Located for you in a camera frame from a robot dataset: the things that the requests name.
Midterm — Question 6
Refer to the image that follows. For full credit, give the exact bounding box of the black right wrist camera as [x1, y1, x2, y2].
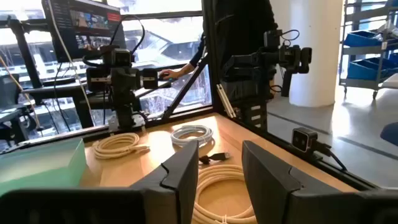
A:
[102, 48, 135, 68]

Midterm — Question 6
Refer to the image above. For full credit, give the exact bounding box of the grey metal shelf cart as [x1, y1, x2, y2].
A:
[338, 0, 398, 100]

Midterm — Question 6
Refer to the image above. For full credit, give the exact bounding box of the thin black USB cable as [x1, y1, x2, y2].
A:
[198, 152, 232, 165]

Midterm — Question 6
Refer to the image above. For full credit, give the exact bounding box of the silver frame bracket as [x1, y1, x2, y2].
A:
[216, 83, 237, 119]

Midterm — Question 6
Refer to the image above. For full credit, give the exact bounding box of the teal translucent plastic bin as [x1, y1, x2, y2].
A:
[0, 138, 87, 196]

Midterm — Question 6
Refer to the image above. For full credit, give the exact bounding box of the tan hanging cable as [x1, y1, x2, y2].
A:
[0, 55, 43, 131]

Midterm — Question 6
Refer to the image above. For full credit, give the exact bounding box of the small black table camera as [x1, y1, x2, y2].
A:
[291, 126, 331, 156]

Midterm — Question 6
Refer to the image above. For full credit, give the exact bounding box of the beige USB cable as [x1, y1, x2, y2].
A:
[192, 164, 258, 224]
[92, 132, 150, 161]

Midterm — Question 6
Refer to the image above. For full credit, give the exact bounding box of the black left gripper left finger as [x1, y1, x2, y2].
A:
[130, 139, 200, 224]

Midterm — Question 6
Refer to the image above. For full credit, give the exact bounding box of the pale blue cable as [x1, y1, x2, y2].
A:
[170, 124, 215, 148]

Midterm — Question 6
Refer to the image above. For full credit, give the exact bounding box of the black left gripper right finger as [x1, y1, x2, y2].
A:
[241, 139, 358, 224]

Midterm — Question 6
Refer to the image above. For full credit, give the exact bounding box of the person's hand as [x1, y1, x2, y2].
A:
[158, 68, 178, 80]

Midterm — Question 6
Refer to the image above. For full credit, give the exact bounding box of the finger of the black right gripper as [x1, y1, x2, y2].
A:
[141, 68, 159, 90]
[86, 67, 109, 91]

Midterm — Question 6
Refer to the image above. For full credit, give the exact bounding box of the black aluminium table frame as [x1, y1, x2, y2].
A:
[0, 0, 380, 190]

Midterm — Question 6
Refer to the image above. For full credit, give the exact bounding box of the blue round seat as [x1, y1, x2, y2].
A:
[379, 121, 398, 147]

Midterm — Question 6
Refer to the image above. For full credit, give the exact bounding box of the black computer monitor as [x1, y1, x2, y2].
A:
[41, 0, 127, 63]

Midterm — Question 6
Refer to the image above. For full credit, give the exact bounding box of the person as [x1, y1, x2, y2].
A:
[174, 0, 279, 94]

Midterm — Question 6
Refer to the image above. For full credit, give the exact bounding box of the black desk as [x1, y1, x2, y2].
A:
[21, 77, 172, 128]

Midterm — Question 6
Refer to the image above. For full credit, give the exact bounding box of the black office chair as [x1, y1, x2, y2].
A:
[0, 73, 32, 147]

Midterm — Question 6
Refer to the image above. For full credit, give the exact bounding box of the white hanging cable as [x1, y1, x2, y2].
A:
[46, 0, 94, 125]

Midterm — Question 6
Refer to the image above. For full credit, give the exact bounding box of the black table camera cable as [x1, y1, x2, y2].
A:
[323, 146, 348, 172]

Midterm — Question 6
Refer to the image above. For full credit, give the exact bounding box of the white round column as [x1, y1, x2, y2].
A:
[281, 0, 344, 108]

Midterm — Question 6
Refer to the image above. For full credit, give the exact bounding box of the blue storage bin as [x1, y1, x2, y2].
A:
[346, 57, 398, 81]
[343, 30, 384, 48]

